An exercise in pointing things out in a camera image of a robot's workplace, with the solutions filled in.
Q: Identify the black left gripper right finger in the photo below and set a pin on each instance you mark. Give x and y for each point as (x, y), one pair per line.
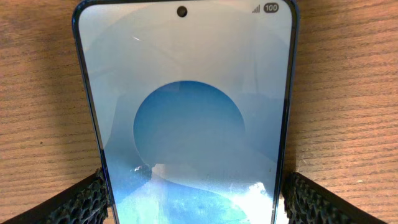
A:
(306, 202)

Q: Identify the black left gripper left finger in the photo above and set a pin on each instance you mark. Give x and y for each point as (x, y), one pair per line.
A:
(85, 202)

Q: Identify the blue Samsung Galaxy smartphone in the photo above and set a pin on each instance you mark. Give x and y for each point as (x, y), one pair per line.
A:
(190, 105)

